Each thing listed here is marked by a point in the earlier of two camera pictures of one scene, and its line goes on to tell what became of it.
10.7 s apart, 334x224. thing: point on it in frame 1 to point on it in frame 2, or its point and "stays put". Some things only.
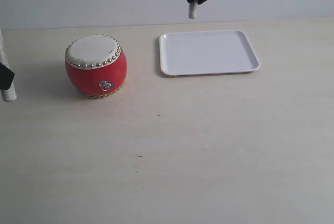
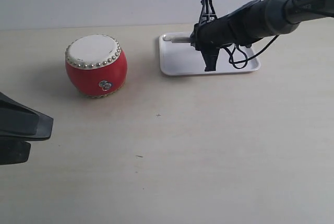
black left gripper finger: [6, 77] to [19, 122]
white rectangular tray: [200, 52] stays put
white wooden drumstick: [193, 10] to [176, 39]
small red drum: [96, 65] stays put
